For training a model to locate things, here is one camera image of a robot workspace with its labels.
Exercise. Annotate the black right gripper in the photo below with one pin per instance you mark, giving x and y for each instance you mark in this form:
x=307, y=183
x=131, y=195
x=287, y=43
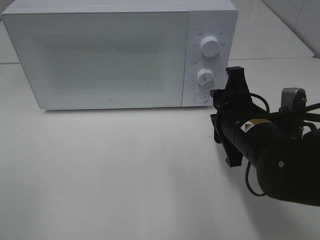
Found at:
x=231, y=105

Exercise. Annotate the round white door button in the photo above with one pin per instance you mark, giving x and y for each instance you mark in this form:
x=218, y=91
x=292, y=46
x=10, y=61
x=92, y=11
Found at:
x=201, y=97

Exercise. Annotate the white microwave knob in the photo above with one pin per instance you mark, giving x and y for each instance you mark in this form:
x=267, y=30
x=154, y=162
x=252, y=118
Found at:
x=210, y=46
x=205, y=76

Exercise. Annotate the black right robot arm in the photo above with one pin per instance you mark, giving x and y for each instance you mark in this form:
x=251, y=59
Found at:
x=283, y=146

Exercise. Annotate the white microwave oven body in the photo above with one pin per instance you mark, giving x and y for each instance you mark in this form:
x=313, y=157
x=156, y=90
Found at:
x=213, y=17

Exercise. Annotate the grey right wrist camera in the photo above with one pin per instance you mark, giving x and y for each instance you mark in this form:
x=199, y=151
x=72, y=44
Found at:
x=293, y=98

